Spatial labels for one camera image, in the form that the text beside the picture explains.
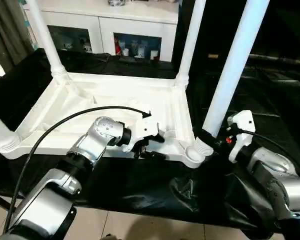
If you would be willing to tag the dark robot lower body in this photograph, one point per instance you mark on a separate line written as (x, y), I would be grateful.
(112, 237)

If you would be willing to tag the beige curtain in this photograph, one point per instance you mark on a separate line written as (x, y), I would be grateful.
(10, 30)

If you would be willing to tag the small tan label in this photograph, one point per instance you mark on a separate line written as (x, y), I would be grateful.
(213, 56)

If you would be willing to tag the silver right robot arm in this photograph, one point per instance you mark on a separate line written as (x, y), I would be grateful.
(277, 170)

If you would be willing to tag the black work mat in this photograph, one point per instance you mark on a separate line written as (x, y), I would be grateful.
(152, 185)

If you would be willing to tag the white glass-door cabinet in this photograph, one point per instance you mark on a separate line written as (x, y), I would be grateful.
(102, 20)

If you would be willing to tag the small patterned ornament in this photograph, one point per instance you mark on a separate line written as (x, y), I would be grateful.
(115, 2)

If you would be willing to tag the white table frame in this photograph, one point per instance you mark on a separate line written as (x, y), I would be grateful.
(115, 100)

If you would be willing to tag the white plastic table leg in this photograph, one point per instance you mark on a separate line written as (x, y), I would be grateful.
(192, 37)
(0, 130)
(235, 62)
(45, 37)

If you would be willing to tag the black metal stand leg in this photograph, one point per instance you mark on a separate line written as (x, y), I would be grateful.
(1, 201)

